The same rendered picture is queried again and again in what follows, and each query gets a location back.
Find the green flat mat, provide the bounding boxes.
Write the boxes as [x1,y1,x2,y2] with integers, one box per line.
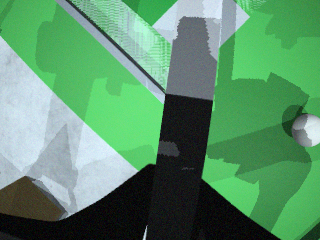
[0,0,320,240]

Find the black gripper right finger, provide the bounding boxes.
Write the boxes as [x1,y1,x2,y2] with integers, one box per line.
[191,179,281,240]

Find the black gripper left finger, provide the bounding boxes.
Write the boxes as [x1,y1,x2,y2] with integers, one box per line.
[0,164,156,240]

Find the white ball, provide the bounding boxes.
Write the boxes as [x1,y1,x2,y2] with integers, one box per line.
[291,115,320,147]

